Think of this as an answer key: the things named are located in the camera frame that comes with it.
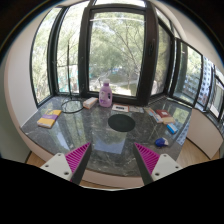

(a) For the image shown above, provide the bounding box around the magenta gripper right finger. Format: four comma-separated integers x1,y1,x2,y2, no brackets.
132,142,184,186

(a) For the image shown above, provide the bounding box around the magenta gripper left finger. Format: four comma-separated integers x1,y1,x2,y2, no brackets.
40,142,93,186

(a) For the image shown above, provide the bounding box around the round black mouse pad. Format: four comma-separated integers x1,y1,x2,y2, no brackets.
108,114,135,132

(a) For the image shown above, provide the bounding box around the blue white small box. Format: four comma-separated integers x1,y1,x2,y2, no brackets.
167,123,178,134

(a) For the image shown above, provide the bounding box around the colourful thin booklet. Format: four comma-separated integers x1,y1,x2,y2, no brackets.
144,107,163,123

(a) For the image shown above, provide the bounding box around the tan book under red book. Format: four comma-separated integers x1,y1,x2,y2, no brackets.
162,117,175,124

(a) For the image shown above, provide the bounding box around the black round-base stand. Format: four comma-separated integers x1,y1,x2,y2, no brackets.
61,41,83,114

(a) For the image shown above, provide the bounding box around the small tan box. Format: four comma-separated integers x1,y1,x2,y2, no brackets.
83,97,98,109

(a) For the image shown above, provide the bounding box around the flat red-bordered card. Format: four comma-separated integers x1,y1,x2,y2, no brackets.
112,104,129,112

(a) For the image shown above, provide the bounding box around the purple detergent bottle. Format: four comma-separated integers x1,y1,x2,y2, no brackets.
99,79,113,108

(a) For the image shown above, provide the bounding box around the black window frame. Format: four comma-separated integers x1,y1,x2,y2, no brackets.
30,0,224,120

